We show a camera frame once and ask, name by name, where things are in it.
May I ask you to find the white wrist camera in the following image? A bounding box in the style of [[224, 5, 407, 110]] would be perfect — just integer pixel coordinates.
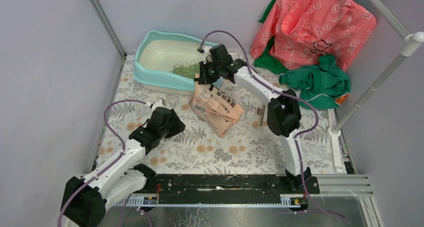
[[197, 45, 212, 56], [145, 98, 166, 112]]

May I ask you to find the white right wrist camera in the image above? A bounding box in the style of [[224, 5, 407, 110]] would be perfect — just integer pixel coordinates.
[[197, 45, 212, 56]]

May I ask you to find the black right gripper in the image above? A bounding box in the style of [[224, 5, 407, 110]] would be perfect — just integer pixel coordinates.
[[198, 59, 221, 86]]

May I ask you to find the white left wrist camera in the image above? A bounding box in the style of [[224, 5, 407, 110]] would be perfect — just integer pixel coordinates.
[[145, 98, 166, 112]]

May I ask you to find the dark green garment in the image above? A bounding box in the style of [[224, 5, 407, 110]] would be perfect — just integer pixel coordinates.
[[253, 0, 334, 76]]

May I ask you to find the green sweatshirt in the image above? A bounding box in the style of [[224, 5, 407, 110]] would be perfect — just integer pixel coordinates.
[[279, 54, 351, 110]]

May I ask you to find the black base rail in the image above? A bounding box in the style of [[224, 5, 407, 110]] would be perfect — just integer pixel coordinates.
[[139, 174, 320, 205]]

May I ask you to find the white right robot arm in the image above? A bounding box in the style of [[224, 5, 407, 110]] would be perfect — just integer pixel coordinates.
[[196, 44, 311, 193]]

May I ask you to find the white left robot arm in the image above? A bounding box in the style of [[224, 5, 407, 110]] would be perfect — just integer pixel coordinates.
[[57, 106, 186, 227]]

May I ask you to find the brown bag sealing clip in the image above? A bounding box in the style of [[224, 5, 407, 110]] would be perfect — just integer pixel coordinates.
[[255, 104, 266, 127]]

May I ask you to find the teal litter box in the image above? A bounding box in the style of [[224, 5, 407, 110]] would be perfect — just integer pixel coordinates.
[[133, 30, 204, 96]]

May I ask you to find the pink patterned jacket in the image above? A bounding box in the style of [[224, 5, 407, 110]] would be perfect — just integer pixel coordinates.
[[250, 0, 376, 71]]

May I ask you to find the green cat litter pile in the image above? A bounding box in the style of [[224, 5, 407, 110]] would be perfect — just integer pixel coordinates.
[[171, 63, 200, 79]]

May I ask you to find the pink cat litter bag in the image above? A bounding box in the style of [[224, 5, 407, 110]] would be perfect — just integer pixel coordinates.
[[189, 73, 244, 138]]

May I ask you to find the white pole stand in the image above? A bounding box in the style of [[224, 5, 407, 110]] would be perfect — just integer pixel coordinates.
[[327, 31, 424, 139]]

